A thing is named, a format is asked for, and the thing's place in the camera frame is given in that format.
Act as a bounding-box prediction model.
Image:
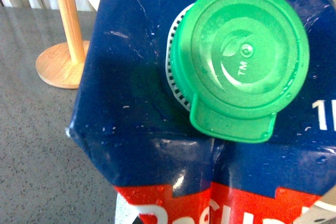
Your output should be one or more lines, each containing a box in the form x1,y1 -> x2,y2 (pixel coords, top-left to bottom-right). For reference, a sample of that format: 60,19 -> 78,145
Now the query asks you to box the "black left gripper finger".
293,188 -> 335,224

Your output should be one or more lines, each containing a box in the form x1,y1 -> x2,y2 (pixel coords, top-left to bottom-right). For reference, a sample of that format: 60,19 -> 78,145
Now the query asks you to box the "blue white milk carton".
67,0 -> 335,223

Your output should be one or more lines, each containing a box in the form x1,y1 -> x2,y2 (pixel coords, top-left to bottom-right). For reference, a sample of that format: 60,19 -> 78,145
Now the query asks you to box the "wooden mug tree stand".
36,0 -> 90,89

